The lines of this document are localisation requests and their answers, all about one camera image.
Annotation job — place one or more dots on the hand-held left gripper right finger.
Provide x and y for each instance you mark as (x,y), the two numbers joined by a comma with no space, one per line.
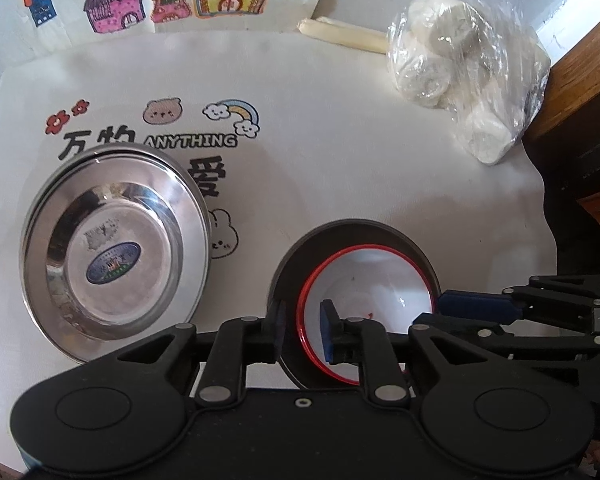
(326,334)

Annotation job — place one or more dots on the cloth printed with colourful houses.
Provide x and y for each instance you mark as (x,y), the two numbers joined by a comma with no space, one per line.
(130,5)

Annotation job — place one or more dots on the brown wooden cabinet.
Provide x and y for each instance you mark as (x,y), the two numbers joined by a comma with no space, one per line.
(582,90)

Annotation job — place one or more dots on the cream rolled stick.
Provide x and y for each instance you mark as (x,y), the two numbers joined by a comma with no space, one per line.
(345,34)

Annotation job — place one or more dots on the plastic bag of white rolls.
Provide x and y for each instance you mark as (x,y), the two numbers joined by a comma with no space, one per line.
(460,70)

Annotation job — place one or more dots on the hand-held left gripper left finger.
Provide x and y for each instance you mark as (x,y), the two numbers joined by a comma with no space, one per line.
(280,327)

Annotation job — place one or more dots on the stainless steel plate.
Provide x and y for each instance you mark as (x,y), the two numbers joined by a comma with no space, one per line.
(115,260)

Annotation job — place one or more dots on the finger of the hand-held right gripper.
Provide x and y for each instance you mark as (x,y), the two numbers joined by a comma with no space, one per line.
(480,304)
(505,337)

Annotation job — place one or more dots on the white printed table mat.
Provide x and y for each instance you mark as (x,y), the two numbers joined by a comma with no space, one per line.
(340,170)

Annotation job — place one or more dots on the white bowl with red rim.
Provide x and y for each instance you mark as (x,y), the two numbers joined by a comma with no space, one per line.
(380,285)

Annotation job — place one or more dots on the stainless steel bowl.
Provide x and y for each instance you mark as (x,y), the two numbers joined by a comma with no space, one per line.
(352,236)

